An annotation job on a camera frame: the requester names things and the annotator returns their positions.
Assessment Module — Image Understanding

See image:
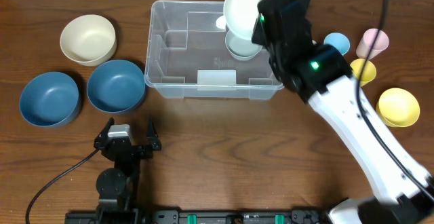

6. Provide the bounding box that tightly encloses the blue bowl far left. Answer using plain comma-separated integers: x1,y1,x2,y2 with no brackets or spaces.
19,72,82,128

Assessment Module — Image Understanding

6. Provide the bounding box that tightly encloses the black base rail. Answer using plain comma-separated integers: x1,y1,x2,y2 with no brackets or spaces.
64,209,330,224

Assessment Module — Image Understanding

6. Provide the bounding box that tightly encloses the cream large bowl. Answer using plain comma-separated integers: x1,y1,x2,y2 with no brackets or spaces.
60,14,117,67

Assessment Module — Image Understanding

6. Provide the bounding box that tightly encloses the yellow small bowl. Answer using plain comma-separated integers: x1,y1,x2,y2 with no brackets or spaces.
376,88,420,128

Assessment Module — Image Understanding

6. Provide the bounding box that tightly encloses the yellow cup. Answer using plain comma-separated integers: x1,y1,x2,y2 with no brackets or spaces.
350,58,377,86

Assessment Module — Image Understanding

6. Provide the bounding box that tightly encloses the blue bowl near container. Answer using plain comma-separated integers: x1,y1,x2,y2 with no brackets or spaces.
87,60,146,113

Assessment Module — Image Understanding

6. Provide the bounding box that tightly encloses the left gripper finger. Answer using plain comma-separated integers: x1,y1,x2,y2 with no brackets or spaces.
94,117,115,149
146,117,161,151

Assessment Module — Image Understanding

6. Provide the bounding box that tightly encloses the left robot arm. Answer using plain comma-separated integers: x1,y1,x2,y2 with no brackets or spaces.
94,118,161,211

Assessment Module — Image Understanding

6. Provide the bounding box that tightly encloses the pink cup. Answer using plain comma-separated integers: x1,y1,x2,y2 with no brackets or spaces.
356,29,390,60

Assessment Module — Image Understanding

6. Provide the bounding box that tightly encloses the light blue cup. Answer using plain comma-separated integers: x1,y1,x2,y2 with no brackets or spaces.
323,33,351,55

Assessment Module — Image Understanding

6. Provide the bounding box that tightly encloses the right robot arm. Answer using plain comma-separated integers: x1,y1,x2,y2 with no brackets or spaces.
252,0,433,223

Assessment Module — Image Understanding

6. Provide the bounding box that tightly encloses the light blue small bowl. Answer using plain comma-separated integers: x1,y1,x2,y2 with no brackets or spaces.
225,31,262,61

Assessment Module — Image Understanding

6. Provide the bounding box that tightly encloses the clear plastic storage container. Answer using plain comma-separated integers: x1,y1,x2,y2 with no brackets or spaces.
144,0,283,100

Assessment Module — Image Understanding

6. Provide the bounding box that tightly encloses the cream small bowl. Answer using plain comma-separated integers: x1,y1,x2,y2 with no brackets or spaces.
223,0,262,40

